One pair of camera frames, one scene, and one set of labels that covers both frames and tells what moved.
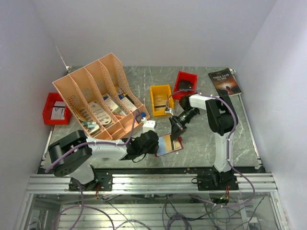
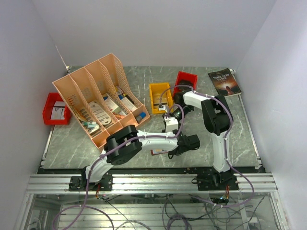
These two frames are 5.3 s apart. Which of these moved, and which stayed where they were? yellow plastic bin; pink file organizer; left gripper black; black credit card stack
Moved: left gripper black
Stayed: yellow plastic bin; pink file organizer; black credit card stack
